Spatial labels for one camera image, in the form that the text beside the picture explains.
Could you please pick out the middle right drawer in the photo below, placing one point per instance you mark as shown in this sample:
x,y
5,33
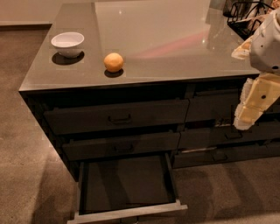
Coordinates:
x,y
209,137

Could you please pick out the orange fruit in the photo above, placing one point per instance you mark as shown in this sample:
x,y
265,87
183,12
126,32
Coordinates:
x,y
113,62

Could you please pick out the white bowl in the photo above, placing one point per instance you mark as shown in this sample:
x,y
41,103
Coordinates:
x,y
68,44

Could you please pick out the middle left drawer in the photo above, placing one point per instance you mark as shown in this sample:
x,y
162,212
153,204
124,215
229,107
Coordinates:
x,y
122,145

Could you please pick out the top left drawer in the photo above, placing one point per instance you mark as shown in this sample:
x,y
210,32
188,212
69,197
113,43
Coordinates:
x,y
64,121

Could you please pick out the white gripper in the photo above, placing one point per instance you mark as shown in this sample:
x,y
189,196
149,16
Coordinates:
x,y
266,52

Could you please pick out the open bottom left drawer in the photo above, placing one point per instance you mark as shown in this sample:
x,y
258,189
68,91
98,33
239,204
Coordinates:
x,y
127,190

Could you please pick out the dark cabinet counter unit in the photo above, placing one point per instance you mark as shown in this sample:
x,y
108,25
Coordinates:
x,y
171,49

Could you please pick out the items in wire basket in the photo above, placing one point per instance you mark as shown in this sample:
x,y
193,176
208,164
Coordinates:
x,y
257,15

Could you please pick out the top right drawer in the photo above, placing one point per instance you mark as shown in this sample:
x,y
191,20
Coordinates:
x,y
213,105

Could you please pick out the black wire basket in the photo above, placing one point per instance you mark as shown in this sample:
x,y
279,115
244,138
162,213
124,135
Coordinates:
x,y
237,15

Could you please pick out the bottom right drawer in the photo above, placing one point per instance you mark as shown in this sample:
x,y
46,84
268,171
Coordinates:
x,y
226,155

